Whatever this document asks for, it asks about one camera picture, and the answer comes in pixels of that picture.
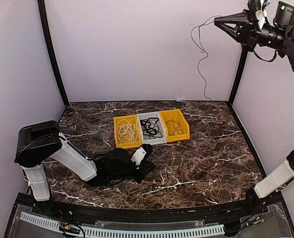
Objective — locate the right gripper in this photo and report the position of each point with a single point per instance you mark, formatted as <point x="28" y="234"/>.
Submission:
<point x="247" y="32"/>

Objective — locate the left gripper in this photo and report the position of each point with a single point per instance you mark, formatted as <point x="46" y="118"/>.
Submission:
<point x="144" y="171"/>

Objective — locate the yellow bin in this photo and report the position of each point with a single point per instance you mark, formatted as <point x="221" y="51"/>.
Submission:
<point x="177" y="128"/>
<point x="127" y="132"/>

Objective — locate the white bin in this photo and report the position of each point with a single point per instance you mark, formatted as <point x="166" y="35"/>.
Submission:
<point x="152" y="128"/>

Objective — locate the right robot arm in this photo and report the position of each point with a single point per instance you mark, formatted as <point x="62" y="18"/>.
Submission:
<point x="263" y="90"/>

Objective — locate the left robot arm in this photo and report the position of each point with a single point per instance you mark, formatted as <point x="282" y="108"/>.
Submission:
<point x="41" y="141"/>

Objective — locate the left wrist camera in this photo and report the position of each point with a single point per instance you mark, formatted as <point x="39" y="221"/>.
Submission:
<point x="141" y="154"/>

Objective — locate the right black frame post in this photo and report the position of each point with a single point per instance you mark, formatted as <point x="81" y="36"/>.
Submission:
<point x="240" y="68"/>

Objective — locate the black frame post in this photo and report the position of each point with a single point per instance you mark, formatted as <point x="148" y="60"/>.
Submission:
<point x="240" y="68"/>
<point x="51" y="52"/>

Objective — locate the black front rail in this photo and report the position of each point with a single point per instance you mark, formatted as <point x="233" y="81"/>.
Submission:
<point x="89" y="214"/>

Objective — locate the white slotted cable duct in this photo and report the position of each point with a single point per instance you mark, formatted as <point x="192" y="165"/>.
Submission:
<point x="122" y="230"/>

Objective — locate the left black frame post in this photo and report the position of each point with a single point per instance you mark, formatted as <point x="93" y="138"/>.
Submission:
<point x="51" y="52"/>

